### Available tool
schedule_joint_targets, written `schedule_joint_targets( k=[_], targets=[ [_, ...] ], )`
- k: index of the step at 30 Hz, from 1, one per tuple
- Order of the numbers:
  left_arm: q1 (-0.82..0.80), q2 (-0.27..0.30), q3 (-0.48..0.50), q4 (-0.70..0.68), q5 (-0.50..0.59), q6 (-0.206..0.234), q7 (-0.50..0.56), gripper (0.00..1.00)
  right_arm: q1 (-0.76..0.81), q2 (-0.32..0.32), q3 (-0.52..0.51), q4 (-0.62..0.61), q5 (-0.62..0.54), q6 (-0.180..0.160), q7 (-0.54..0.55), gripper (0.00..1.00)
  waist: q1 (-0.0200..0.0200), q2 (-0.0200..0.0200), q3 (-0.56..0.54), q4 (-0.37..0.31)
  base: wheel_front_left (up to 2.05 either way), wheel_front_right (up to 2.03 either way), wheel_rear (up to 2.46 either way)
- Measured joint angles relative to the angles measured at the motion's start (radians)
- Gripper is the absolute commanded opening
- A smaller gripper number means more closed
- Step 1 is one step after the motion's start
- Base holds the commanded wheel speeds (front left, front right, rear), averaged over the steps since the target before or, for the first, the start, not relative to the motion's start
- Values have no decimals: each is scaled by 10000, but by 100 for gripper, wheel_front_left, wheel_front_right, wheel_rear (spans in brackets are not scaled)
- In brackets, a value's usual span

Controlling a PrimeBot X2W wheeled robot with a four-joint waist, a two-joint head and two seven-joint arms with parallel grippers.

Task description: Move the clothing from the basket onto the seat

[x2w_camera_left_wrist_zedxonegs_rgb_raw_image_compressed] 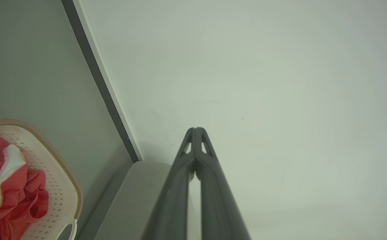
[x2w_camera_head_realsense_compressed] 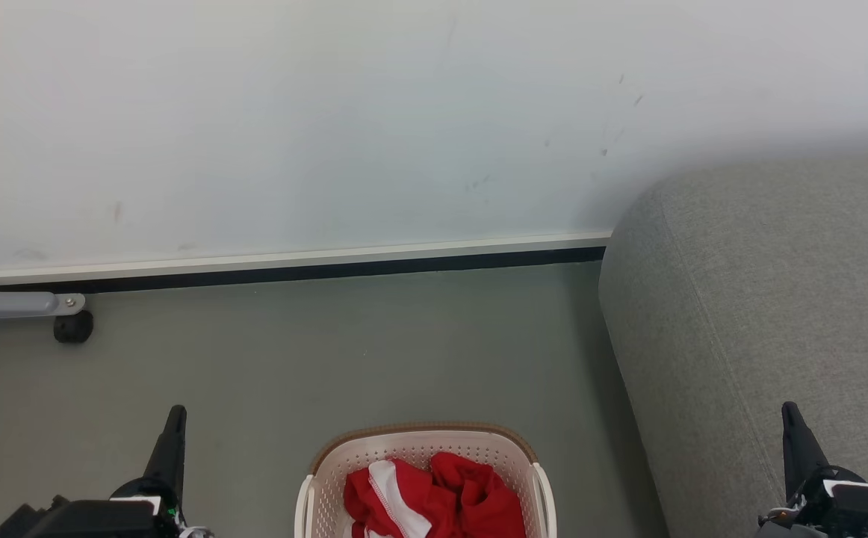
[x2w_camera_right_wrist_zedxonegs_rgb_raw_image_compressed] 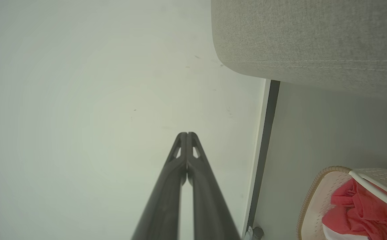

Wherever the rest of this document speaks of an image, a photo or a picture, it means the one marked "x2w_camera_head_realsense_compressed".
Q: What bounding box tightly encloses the red garment wide white band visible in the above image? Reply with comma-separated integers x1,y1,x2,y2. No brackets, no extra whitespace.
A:
343,458,442,538

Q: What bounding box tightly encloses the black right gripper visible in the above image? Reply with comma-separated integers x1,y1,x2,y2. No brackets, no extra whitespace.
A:
757,402,868,538

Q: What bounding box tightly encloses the cream perforated plastic laundry basket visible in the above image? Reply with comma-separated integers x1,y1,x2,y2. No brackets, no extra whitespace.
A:
294,423,557,538

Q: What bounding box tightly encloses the plain red cloth garment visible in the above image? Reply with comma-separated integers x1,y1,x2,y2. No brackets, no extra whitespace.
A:
429,451,528,538

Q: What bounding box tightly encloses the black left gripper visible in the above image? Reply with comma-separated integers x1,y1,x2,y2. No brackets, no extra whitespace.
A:
0,406,214,538

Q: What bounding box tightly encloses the grey metal stand leg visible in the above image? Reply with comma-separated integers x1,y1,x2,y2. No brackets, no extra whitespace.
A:
0,276,86,324

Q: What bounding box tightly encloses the white and black wall baseboard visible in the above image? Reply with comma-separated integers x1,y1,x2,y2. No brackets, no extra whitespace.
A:
0,232,613,294

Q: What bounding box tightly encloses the black caster wheel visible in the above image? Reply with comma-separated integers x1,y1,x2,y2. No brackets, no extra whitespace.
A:
53,310,94,344

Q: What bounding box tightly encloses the grey fabric sofa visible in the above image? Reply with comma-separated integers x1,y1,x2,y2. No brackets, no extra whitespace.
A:
598,149,868,538

